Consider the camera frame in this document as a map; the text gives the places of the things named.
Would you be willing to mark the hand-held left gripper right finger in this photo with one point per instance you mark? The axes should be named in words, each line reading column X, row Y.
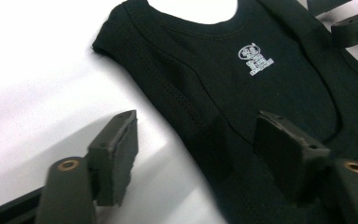
column 289, row 155

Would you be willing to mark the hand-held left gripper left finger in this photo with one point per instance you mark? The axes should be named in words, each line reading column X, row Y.
column 118, row 155

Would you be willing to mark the black tank top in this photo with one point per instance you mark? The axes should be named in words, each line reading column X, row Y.
column 230, row 93

